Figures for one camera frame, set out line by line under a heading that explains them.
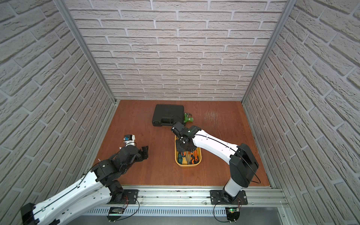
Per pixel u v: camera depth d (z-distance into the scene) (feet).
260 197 2.49
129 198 2.42
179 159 2.77
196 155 2.85
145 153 2.28
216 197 2.43
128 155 1.81
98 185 1.62
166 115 3.31
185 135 1.90
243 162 1.41
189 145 2.08
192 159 2.80
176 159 2.70
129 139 2.16
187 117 3.51
